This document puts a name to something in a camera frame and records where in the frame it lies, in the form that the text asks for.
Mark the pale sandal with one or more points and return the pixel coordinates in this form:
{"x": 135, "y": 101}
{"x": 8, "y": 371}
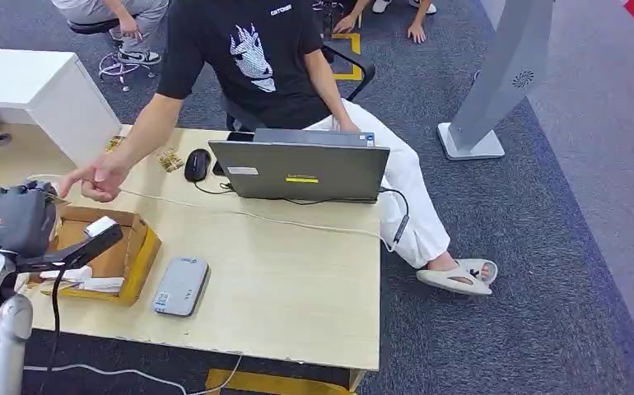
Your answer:
{"x": 483, "y": 267}
{"x": 450, "y": 281}

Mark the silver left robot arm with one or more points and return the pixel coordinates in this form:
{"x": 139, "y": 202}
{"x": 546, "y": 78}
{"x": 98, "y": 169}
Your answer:
{"x": 0, "y": 349}

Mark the grey standing kiosk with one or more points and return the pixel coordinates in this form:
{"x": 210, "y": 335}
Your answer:
{"x": 497, "y": 76}

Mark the crouching person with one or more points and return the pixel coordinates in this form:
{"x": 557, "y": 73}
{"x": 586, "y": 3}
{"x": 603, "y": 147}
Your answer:
{"x": 418, "y": 24}

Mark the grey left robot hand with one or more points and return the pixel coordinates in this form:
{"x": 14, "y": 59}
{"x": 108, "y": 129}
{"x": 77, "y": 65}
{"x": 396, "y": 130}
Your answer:
{"x": 11, "y": 221}

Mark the white desk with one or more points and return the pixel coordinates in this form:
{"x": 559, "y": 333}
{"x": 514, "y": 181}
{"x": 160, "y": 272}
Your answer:
{"x": 39, "y": 92}

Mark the person's right hand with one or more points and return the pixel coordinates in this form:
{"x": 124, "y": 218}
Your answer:
{"x": 101, "y": 177}

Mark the person on stool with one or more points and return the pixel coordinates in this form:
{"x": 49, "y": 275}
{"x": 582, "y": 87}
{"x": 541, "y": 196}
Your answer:
{"x": 131, "y": 11}

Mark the person at laptop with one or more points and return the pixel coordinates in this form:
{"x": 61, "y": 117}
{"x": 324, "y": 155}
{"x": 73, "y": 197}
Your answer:
{"x": 262, "y": 60}

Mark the grey laptop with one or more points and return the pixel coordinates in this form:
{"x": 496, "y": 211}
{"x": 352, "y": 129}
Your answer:
{"x": 300, "y": 169}

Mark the black stool with chrome base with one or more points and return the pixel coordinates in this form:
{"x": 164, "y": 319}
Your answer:
{"x": 123, "y": 68}

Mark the person's left hand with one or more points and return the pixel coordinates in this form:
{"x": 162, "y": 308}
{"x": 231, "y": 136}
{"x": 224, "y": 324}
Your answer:
{"x": 348, "y": 126}

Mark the black computer mouse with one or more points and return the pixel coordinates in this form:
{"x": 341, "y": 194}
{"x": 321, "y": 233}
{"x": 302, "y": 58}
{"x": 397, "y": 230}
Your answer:
{"x": 197, "y": 164}

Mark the white card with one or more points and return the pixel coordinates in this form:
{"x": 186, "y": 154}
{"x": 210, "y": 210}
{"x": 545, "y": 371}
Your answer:
{"x": 69, "y": 273}
{"x": 104, "y": 283}

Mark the small gold patterned packet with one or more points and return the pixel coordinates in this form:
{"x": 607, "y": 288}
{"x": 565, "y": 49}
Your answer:
{"x": 171, "y": 159}
{"x": 114, "y": 143}

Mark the wooden card box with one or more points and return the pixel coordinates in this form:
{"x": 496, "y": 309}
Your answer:
{"x": 131, "y": 256}

